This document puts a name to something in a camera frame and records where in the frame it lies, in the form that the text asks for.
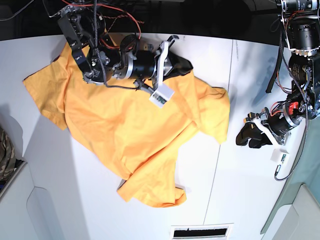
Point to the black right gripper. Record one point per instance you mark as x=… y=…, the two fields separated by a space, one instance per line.
x=136 y=63

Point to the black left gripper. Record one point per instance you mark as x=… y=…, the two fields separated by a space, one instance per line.
x=279 y=120

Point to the orange t-shirt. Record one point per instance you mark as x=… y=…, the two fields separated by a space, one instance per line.
x=132 y=137

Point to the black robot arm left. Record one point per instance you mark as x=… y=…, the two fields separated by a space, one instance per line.
x=297 y=73

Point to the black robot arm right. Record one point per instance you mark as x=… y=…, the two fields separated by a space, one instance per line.
x=99 y=59

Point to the white vent grille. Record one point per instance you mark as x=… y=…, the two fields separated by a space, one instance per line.
x=201 y=232

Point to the camouflage cloth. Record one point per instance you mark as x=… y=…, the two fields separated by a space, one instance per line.
x=7 y=156

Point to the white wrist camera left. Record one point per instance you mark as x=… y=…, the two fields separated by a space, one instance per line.
x=280 y=156

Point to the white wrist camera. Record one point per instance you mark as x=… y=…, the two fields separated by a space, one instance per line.
x=280 y=156
x=161 y=95

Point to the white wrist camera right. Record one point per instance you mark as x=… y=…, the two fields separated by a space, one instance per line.
x=161 y=95

